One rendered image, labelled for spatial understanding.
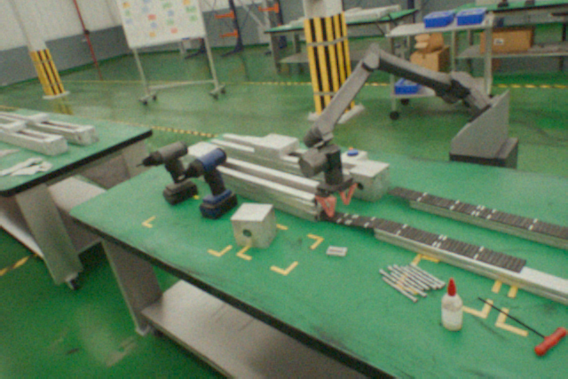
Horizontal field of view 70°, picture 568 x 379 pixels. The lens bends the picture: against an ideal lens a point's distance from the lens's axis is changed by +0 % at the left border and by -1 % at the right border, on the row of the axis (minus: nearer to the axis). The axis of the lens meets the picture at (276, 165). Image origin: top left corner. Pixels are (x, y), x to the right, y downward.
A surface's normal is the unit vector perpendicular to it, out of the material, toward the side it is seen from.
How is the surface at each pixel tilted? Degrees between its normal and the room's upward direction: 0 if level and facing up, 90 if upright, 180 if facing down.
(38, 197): 90
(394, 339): 0
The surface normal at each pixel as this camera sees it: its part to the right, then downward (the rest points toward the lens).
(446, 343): -0.18, -0.90
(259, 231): -0.36, 0.43
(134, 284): 0.75, 0.14
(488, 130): -0.63, 0.41
